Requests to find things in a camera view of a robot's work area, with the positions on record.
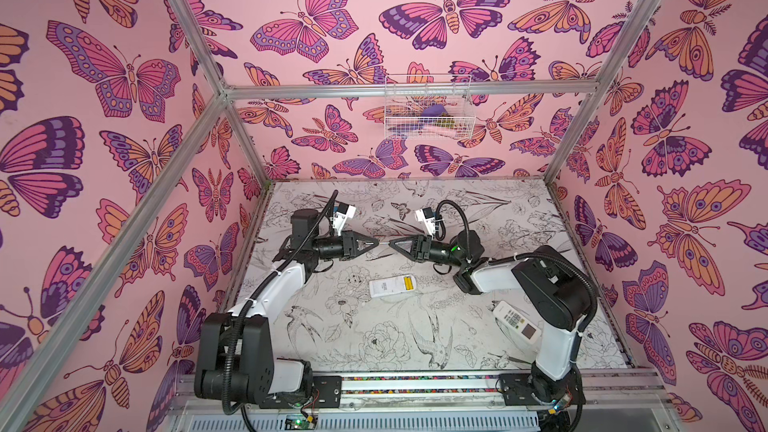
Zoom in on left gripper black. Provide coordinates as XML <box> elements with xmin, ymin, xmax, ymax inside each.
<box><xmin>308</xmin><ymin>234</ymin><xmax>377</xmax><ymax>263</ymax></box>

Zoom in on white remote control green buttons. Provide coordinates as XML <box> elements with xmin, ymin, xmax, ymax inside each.
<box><xmin>369</xmin><ymin>274</ymin><xmax>416</xmax><ymax>298</ymax></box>

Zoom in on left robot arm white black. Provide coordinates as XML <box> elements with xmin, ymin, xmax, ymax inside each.
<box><xmin>194</xmin><ymin>203</ymin><xmax>379</xmax><ymax>415</ymax></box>

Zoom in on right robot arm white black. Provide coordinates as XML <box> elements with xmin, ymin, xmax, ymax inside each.
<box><xmin>389</xmin><ymin>230</ymin><xmax>598</xmax><ymax>409</ymax></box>

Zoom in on white remote control with display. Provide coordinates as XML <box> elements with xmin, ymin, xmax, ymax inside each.
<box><xmin>492</xmin><ymin>301</ymin><xmax>541</xmax><ymax>346</ymax></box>

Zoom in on purple item in basket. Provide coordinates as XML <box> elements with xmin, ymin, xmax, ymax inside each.
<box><xmin>421</xmin><ymin>104</ymin><xmax>452</xmax><ymax>121</ymax></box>

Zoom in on green circuit board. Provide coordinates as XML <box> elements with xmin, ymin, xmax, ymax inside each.
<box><xmin>284</xmin><ymin>415</ymin><xmax>318</xmax><ymax>431</ymax></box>

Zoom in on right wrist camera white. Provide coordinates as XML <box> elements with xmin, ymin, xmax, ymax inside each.
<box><xmin>415</xmin><ymin>207</ymin><xmax>437</xmax><ymax>237</ymax></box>

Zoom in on white wire basket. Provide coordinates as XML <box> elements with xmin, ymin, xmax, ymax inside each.
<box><xmin>381</xmin><ymin>74</ymin><xmax>476</xmax><ymax>141</ymax></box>

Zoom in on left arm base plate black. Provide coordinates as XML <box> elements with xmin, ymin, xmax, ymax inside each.
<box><xmin>259</xmin><ymin>376</ymin><xmax>343</xmax><ymax>409</ymax></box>

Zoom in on aluminium front rail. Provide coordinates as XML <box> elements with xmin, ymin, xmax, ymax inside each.
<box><xmin>167</xmin><ymin>368</ymin><xmax>673</xmax><ymax>418</ymax></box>

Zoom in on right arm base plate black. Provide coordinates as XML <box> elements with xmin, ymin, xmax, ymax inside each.
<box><xmin>497</xmin><ymin>371</ymin><xmax>586</xmax><ymax>410</ymax></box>

